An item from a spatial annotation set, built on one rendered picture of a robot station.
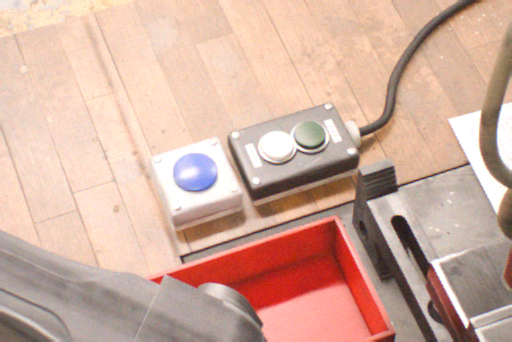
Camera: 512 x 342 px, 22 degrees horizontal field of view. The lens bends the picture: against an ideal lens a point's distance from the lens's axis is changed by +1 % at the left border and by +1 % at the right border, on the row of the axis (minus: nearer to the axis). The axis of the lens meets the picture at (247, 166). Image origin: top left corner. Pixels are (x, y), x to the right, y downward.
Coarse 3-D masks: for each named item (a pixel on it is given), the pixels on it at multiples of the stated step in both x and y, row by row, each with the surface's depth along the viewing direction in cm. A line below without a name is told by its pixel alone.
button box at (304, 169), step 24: (432, 24) 130; (408, 48) 128; (288, 120) 121; (312, 120) 121; (336, 120) 121; (384, 120) 123; (240, 144) 119; (336, 144) 119; (360, 144) 121; (240, 168) 119; (264, 168) 118; (288, 168) 118; (312, 168) 118; (336, 168) 119; (264, 192) 117; (288, 192) 119
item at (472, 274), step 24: (504, 240) 89; (432, 264) 88; (456, 264) 88; (480, 264) 88; (504, 264) 88; (432, 288) 90; (456, 288) 87; (480, 288) 87; (504, 288) 87; (456, 312) 86; (480, 312) 86; (504, 312) 81; (456, 336) 88; (480, 336) 81; (504, 336) 81
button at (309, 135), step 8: (296, 128) 119; (304, 128) 119; (312, 128) 119; (320, 128) 119; (296, 136) 119; (304, 136) 119; (312, 136) 119; (320, 136) 119; (304, 144) 118; (312, 144) 118; (320, 144) 118
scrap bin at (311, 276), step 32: (320, 224) 111; (224, 256) 109; (256, 256) 111; (288, 256) 113; (320, 256) 115; (352, 256) 109; (256, 288) 114; (288, 288) 114; (320, 288) 114; (352, 288) 112; (288, 320) 112; (320, 320) 112; (352, 320) 112; (384, 320) 106
